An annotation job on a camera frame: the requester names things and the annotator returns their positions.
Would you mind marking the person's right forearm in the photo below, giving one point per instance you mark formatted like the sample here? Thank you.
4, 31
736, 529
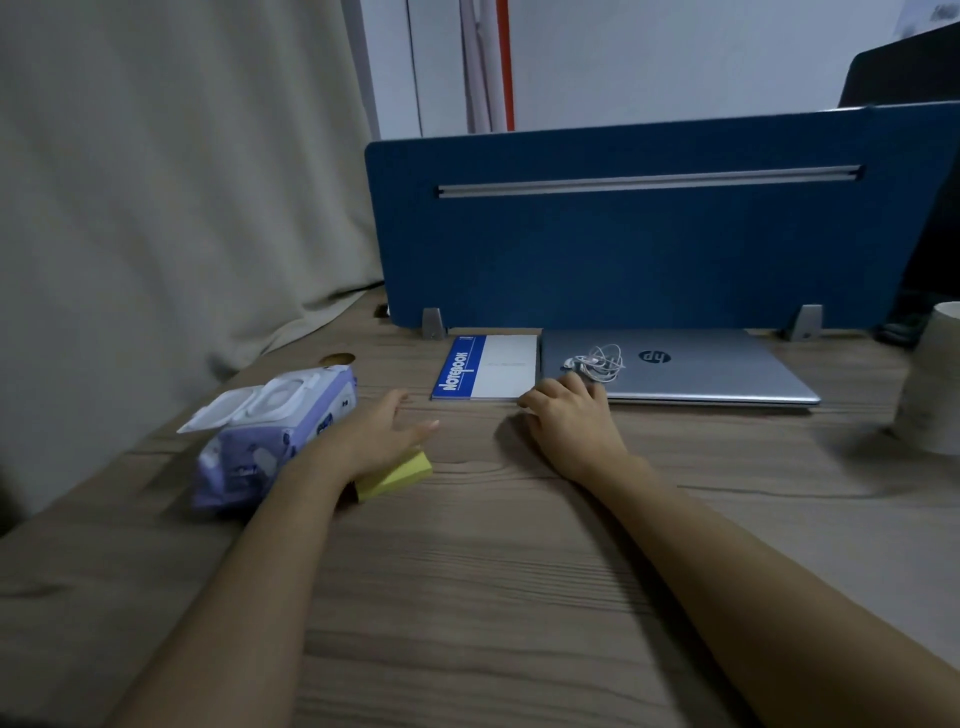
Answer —
772, 600

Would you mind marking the person's left forearm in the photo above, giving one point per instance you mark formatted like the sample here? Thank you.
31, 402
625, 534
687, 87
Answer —
232, 615

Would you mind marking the blue and white notebook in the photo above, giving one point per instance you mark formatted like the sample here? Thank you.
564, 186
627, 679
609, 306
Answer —
502, 367

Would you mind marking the yellow sticky note pad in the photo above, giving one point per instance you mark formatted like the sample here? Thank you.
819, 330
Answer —
401, 472

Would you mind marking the grey divider bracket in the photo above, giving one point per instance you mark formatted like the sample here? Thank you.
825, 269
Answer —
804, 324
433, 324

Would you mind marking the black partition panel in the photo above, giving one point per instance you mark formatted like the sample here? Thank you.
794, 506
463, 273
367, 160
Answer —
907, 71

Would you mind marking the silver laptop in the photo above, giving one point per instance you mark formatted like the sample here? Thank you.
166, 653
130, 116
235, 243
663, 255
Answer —
712, 371

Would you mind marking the blue desk divider panel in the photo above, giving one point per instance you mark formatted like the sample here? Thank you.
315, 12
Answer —
637, 255

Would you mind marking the person's left hand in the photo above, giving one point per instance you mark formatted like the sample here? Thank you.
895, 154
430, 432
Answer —
371, 442

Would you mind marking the person's right hand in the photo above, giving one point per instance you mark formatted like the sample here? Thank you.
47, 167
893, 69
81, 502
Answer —
574, 427

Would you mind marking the beige curtain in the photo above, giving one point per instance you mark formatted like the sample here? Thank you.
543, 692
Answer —
165, 225

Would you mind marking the red rolled tube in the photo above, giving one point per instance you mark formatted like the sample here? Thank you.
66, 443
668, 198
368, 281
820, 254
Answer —
505, 67

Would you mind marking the purple wet wipes pack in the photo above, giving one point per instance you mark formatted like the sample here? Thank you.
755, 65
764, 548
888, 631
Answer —
247, 450

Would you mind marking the white rolled tube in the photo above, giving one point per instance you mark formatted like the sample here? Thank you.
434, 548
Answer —
489, 67
472, 75

